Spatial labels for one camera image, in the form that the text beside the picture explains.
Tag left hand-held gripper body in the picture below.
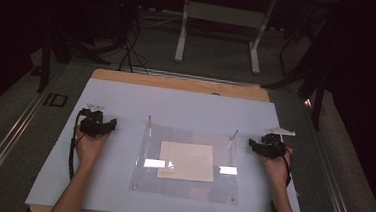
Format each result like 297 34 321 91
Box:
77 101 110 139

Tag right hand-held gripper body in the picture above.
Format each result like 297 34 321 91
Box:
258 125 297 162

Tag long metal frame peg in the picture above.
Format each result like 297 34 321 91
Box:
226 128 240 151
146 114 154 139

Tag picture print sheet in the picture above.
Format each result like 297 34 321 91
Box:
156 140 217 184

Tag clear acrylic frame panel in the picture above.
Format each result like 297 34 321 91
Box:
127 121 245 206

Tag person's left hand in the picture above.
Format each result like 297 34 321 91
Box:
73 124 110 168

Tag person's right hand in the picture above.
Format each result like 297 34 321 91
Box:
256 144 294 191

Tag black metal stand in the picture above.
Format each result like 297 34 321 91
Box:
259 0 335 132
36 0 117 99

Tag wooden table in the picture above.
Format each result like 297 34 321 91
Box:
29 64 273 212

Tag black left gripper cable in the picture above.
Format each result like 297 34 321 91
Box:
67 108 88 182

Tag metal floor rail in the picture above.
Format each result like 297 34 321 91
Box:
0 82 63 205
296 102 368 212

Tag black floor cables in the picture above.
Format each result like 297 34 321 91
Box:
117 24 153 75

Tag white floor cable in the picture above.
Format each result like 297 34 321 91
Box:
136 12 184 32

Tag white desk frame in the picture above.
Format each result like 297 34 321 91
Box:
173 0 279 77

